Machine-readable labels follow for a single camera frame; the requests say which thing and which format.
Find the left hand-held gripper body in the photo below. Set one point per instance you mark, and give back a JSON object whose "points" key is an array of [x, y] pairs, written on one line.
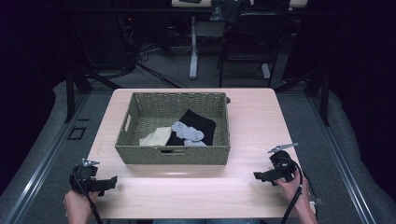
{"points": [[84, 177]]}

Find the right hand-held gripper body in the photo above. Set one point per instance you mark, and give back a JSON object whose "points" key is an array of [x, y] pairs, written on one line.
{"points": [[281, 165]]}

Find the person's right hand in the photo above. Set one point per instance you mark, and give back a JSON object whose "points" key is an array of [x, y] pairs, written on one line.
{"points": [[292, 189]]}

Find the person's left hand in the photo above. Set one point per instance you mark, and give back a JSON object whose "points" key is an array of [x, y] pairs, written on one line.
{"points": [[77, 207]]}

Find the black floor plate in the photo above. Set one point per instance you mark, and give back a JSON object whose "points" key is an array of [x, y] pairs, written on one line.
{"points": [[77, 133]]}

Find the cream sock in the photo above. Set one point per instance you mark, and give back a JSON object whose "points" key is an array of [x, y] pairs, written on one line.
{"points": [[157, 137]]}

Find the grey sock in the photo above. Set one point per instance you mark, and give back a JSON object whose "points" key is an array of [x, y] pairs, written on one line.
{"points": [[193, 143], [186, 130]]}

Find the green woven basket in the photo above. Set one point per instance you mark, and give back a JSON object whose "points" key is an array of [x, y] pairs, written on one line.
{"points": [[146, 113]]}

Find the black metal stand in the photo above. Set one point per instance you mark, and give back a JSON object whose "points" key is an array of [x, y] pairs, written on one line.
{"points": [[71, 93], [325, 96]]}

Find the black cloth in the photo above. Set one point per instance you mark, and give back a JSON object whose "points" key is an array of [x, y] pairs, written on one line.
{"points": [[199, 122]]}

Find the black chair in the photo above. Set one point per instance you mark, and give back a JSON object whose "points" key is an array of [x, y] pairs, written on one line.
{"points": [[249, 37]]}

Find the white desk leg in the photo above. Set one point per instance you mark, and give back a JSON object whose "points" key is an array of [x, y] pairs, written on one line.
{"points": [[193, 49]]}

